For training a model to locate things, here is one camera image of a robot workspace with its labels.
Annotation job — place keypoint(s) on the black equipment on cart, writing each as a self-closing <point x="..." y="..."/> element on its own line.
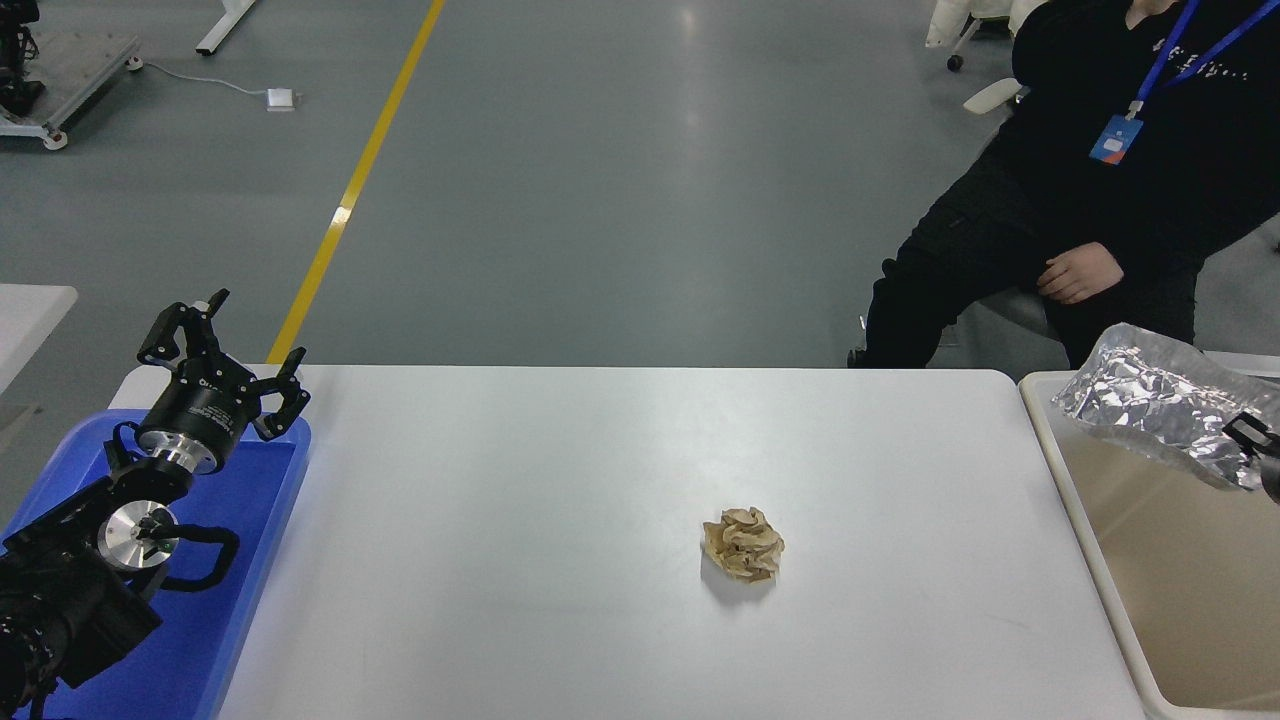
<point x="18" y="60"/>

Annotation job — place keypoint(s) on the tan paper ball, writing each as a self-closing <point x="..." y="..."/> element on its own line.
<point x="745" y="545"/>

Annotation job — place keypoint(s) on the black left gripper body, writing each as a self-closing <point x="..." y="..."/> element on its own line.
<point x="200" y="410"/>

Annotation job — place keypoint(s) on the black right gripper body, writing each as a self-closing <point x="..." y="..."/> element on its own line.
<point x="1273" y="480"/>

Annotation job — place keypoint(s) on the white side table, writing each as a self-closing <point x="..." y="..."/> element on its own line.
<point x="30" y="320"/>

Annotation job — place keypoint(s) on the white power adapter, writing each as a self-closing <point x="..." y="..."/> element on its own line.
<point x="281" y="99"/>

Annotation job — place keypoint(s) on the silver foil tray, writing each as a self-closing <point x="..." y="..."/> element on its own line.
<point x="1150" y="400"/>

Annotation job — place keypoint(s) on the rolling chair base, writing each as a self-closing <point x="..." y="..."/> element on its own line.
<point x="955" y="64"/>

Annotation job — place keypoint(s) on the seated person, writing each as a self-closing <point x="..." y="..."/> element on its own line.
<point x="1080" y="190"/>

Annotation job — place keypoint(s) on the white padded coat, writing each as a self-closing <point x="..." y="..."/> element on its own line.
<point x="950" y="25"/>

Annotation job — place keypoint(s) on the blue plastic tray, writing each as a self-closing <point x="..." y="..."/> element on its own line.
<point x="230" y="560"/>

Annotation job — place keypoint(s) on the white table leg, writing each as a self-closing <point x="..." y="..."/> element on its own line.
<point x="225" y="25"/>

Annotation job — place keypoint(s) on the large pale plastic bin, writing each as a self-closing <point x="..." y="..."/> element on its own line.
<point x="1170" y="600"/>

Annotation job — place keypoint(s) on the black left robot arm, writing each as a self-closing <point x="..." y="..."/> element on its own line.
<point x="60" y="590"/>

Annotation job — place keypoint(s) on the person's left hand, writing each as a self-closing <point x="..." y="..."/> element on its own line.
<point x="1083" y="271"/>

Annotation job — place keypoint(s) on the wheeled metal platform cart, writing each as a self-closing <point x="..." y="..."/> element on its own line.
<point x="85" y="65"/>

